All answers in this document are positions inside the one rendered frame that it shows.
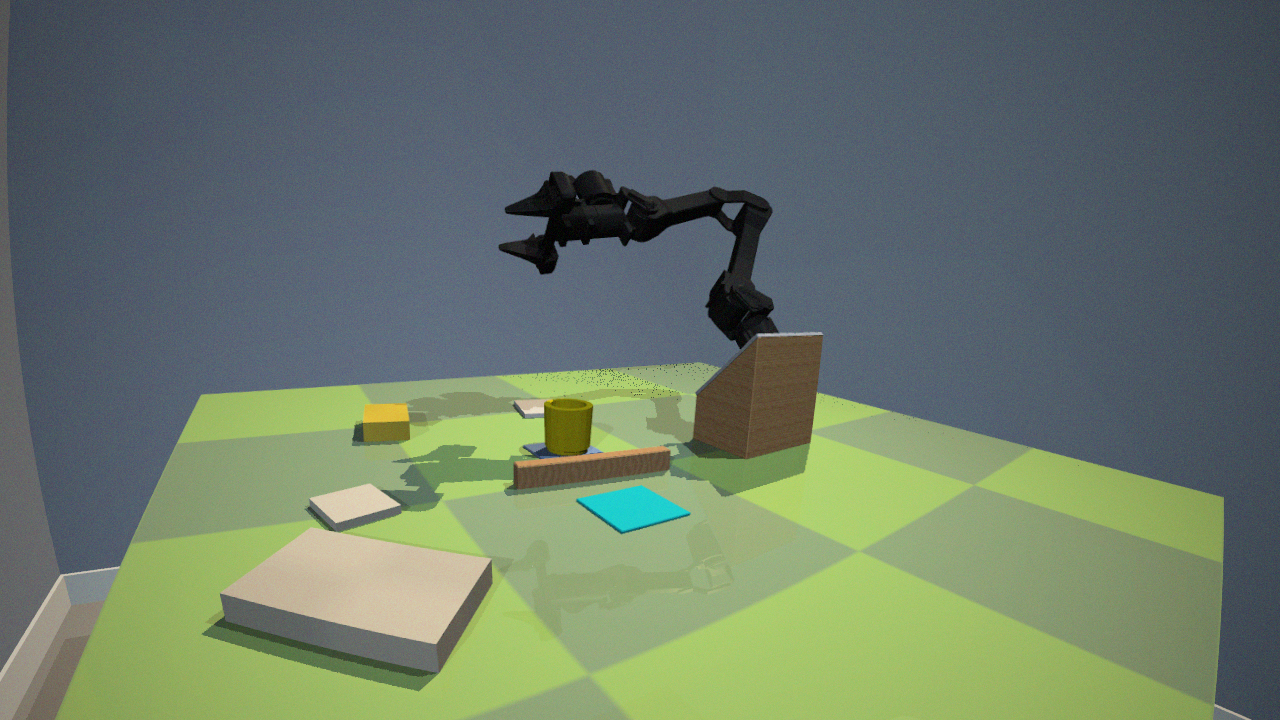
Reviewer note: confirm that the brown wooden bar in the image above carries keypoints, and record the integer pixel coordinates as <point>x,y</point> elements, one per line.
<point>583,468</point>

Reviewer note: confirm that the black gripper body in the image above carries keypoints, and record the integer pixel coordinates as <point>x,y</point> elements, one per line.
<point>569,222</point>

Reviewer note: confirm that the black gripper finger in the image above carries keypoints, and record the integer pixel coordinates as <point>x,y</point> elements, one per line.
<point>543,203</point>
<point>525,249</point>

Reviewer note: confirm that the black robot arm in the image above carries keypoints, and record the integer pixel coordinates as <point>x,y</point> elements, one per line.
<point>733,294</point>

